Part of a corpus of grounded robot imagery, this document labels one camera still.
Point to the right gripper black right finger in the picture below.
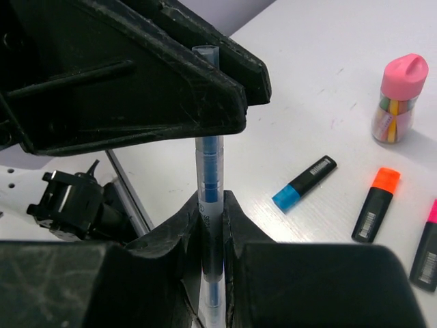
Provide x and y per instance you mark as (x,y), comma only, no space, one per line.
(271,284)

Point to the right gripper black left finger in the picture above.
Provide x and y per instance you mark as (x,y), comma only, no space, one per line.
(152,282)

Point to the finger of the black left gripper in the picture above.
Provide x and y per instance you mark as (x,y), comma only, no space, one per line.
(241,65)
(84,76)

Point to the blue-capped black highlighter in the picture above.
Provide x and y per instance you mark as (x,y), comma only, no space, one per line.
(292,192)

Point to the blue clear pen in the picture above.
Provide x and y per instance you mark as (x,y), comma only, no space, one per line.
(209,163)

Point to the pink-capped black highlighter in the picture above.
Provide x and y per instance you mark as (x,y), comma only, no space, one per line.
(423,271)

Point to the orange-capped black highlighter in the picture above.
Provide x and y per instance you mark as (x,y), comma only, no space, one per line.
(375,205)

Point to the pink-capped clear bottle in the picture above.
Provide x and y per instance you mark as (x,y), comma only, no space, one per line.
(402,83)

